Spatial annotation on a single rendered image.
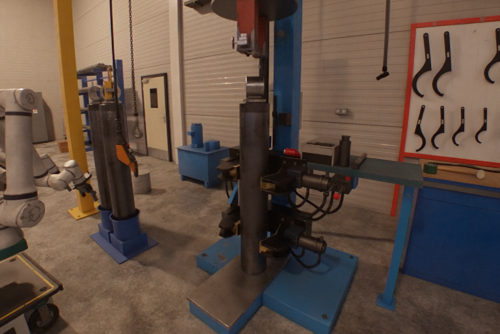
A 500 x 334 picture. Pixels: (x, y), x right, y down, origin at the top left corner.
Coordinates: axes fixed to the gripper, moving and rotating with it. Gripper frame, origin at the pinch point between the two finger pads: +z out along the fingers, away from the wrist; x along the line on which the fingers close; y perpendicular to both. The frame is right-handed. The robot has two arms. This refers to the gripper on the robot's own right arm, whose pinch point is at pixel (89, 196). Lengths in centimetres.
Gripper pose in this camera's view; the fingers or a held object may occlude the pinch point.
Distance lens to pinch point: 211.9
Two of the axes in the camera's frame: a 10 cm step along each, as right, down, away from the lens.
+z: 0.1, 8.1, 5.9
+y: -3.0, 5.6, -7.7
